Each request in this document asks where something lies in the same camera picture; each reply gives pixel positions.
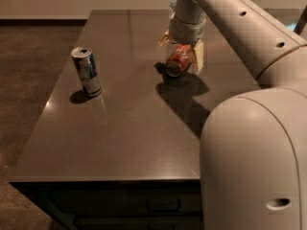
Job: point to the silver blue energy drink can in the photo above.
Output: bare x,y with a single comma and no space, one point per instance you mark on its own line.
84,62

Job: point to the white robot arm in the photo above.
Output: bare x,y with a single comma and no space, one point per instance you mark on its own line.
253,155

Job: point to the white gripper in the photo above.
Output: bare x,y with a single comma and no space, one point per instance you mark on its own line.
186,31

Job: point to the red coke can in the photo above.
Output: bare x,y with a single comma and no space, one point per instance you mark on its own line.
178,61

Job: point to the black drawer handle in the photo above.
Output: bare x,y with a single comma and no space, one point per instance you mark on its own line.
163,205

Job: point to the dark cabinet with drawers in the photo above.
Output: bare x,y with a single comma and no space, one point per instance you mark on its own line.
115,205

